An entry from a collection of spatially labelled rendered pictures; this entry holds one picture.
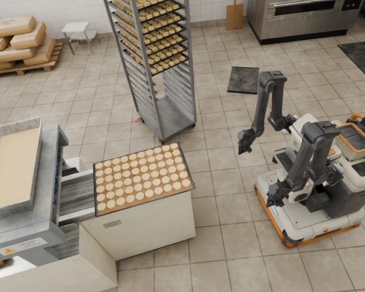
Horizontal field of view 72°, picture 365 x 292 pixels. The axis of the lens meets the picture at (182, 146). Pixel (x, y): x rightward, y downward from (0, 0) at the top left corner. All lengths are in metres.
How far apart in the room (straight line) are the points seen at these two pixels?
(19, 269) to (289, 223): 1.80
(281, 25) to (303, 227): 3.31
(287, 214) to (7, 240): 1.83
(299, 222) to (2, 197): 1.94
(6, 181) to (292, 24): 4.31
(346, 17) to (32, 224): 4.90
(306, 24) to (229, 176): 3.02
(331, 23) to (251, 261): 3.92
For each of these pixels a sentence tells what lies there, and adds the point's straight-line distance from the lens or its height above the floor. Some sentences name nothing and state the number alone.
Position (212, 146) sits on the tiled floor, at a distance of 2.91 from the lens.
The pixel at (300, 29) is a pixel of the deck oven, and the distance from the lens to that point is 4.84.
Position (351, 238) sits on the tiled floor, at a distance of 2.64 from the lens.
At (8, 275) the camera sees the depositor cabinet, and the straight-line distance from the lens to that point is 1.76.
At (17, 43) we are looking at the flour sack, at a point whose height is 0.52.
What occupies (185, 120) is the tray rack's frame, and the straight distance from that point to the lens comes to 3.01.
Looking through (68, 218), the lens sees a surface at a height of 0.90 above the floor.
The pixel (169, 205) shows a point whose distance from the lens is 1.68.
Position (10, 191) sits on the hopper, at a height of 1.27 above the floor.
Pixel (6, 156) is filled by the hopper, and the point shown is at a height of 1.27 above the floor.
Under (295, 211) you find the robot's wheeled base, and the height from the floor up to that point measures 0.28.
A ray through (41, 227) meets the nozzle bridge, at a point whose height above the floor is 1.18.
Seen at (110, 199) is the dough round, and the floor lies 0.91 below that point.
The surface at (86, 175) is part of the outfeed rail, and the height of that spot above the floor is 0.88.
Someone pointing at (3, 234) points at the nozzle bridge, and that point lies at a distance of 1.43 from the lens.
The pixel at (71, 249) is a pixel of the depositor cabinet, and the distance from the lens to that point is 1.63.
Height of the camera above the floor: 2.21
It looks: 49 degrees down
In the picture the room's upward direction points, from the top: 8 degrees counter-clockwise
